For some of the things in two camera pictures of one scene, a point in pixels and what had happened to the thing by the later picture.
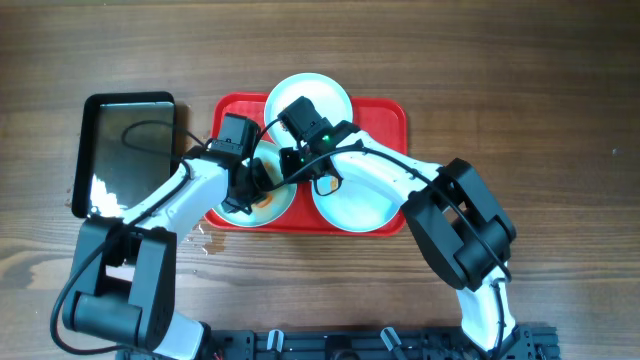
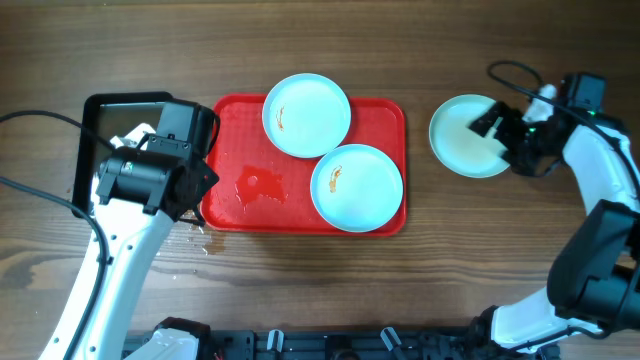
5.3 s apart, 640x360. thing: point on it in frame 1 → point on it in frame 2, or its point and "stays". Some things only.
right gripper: x=290 y=163 → x=505 y=134
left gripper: x=241 y=198 → x=198 y=181
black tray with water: x=124 y=150 stays
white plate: x=277 y=205 → x=461 y=149
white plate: x=329 y=97 stays
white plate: x=372 y=192 stays
